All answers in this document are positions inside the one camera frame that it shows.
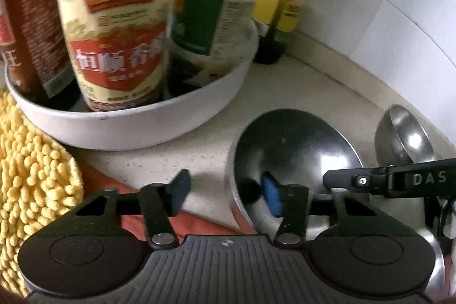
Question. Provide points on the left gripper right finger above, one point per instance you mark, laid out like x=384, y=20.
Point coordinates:
x=290, y=202

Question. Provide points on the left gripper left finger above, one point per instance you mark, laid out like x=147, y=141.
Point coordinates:
x=158, y=203

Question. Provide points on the steel bowl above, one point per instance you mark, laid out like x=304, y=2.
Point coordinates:
x=401, y=140
x=295, y=147
x=436, y=288

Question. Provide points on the steel bowl front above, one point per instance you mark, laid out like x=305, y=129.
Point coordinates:
x=436, y=288

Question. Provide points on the red cloth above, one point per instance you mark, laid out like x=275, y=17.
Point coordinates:
x=143, y=227

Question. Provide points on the white rotating condiment rack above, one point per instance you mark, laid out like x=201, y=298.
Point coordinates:
x=141, y=127

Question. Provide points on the yellow chenille mat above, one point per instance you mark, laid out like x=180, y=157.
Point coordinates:
x=40, y=182

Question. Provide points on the purple neck clear bottle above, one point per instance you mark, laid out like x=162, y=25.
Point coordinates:
x=203, y=38

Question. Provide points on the red label soy sauce bottle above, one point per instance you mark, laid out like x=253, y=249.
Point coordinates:
x=34, y=51

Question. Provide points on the yellow cap vinegar bottle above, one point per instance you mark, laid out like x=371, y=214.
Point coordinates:
x=117, y=50

